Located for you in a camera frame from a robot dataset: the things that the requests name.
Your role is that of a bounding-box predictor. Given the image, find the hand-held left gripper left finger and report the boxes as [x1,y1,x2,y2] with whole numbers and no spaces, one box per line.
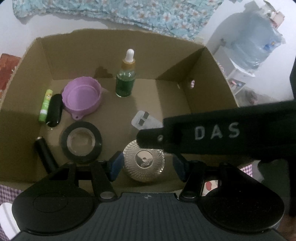
[45,151,125,202]

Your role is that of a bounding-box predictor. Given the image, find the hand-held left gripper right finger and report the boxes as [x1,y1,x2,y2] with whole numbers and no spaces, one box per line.
[172,154,253,202]

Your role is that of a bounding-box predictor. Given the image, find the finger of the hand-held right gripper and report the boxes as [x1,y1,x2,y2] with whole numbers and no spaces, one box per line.
[136,127,183,154]

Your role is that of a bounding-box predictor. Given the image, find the white charger plug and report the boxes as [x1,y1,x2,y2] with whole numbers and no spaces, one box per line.
[131,110,163,130]

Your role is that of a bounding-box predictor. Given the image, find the brown cardboard box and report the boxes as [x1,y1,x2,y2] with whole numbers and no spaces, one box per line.
[0,28,238,192]

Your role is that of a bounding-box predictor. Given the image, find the black tape roll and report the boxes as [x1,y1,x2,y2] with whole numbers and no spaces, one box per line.
[60,121,102,163]

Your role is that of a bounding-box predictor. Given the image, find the green glass dropper bottle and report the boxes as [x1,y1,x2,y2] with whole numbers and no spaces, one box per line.
[116,49,136,98]

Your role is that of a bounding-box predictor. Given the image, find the black lipstick tube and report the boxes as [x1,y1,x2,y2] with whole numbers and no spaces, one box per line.
[35,136,59,174]

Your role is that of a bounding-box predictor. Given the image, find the purple plastic bowl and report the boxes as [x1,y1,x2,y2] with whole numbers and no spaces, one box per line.
[62,77,103,120]

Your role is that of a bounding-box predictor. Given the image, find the black key fob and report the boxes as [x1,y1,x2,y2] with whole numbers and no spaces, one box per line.
[46,93,63,128]

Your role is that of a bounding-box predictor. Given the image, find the green lip balm stick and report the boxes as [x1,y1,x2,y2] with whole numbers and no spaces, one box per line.
[38,89,53,123]

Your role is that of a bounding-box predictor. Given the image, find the blue water jug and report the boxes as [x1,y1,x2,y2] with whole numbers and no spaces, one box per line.
[229,9,284,70]

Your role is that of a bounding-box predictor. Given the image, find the purple checkered bedsheet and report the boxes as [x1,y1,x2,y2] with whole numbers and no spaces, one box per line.
[0,162,255,205]

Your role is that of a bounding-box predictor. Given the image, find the blue floral cloth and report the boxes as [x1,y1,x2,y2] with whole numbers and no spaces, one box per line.
[13,0,223,41]

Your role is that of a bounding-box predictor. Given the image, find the red gift bag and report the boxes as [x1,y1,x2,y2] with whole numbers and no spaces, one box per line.
[0,53,21,93]

